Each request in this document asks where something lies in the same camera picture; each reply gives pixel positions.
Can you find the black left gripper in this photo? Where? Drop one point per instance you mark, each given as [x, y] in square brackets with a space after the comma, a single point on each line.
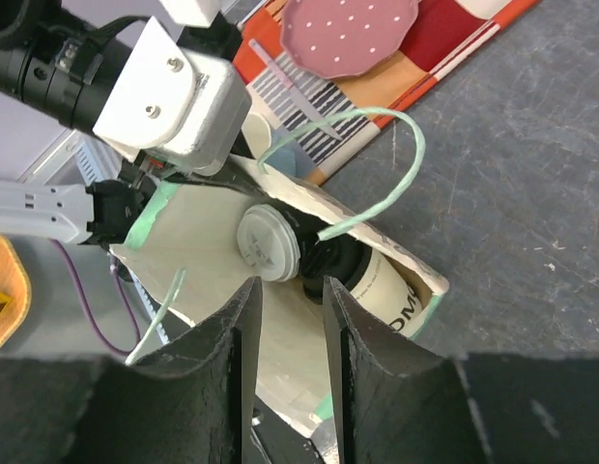
[147, 170]

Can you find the white slotted cable duct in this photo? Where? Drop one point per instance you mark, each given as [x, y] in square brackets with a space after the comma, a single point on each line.
[87, 164]

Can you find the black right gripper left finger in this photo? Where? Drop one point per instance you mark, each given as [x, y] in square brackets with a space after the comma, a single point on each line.
[190, 401]

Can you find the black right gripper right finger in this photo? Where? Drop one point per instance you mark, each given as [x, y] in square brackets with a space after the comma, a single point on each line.
[396, 402]

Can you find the pink dotted plate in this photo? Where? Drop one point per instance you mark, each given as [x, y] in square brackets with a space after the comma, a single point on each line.
[344, 38]

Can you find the pink handled knife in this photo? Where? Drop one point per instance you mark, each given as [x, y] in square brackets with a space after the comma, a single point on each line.
[295, 94]

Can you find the black plastic cup lid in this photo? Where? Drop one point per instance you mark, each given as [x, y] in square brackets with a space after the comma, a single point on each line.
[333, 268]

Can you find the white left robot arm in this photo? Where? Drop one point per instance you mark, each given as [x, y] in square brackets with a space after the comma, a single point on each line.
[59, 64]

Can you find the black paper cup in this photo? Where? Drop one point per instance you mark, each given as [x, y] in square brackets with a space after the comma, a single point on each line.
[305, 226]

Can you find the green patterned paper bag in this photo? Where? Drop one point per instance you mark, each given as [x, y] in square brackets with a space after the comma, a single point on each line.
[195, 244]

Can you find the colourful patterned placemat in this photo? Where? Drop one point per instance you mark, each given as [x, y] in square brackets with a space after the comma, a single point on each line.
[444, 34]

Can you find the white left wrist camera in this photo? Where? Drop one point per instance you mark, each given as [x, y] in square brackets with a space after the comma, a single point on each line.
[173, 101]

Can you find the white paper cup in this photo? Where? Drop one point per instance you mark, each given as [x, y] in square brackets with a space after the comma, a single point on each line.
[383, 292]

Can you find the white plastic cup lid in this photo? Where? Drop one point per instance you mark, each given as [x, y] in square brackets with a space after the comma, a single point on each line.
[268, 244]

